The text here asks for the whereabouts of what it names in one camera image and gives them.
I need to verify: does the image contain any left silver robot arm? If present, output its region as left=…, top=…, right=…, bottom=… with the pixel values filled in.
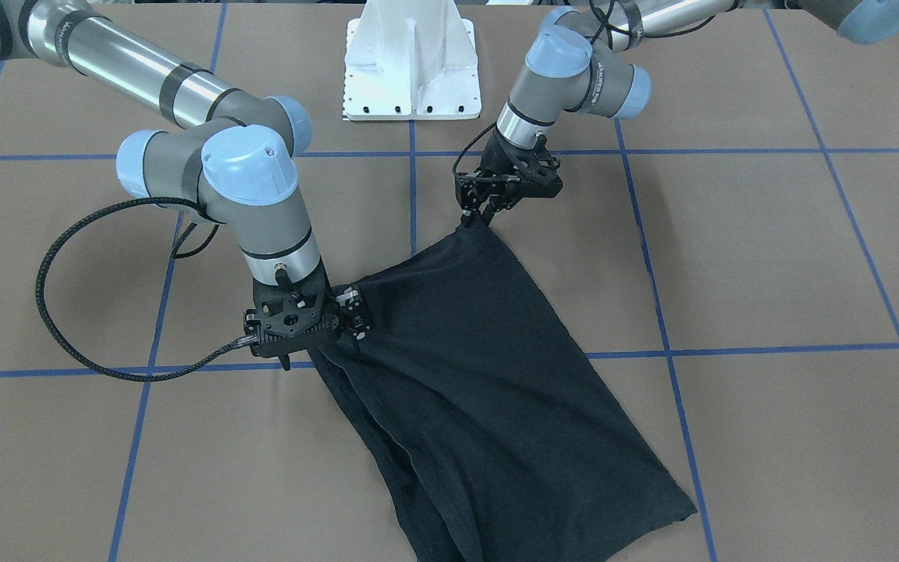
left=454, top=1, right=899, bottom=237

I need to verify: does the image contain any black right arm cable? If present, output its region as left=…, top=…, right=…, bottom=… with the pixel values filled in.
left=36, top=197, right=263, bottom=383

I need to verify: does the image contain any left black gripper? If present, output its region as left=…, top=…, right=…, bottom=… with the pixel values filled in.
left=454, top=130, right=563, bottom=228

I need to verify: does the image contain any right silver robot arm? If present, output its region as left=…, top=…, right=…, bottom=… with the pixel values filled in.
left=0, top=1, right=372, bottom=382

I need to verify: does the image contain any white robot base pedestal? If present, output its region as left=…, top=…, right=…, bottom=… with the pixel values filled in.
left=343, top=1, right=482, bottom=122

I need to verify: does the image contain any black graphic t-shirt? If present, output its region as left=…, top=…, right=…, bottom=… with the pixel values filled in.
left=310, top=219, right=697, bottom=561

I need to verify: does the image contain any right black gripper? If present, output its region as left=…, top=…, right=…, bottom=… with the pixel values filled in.
left=243, top=265, right=374, bottom=370

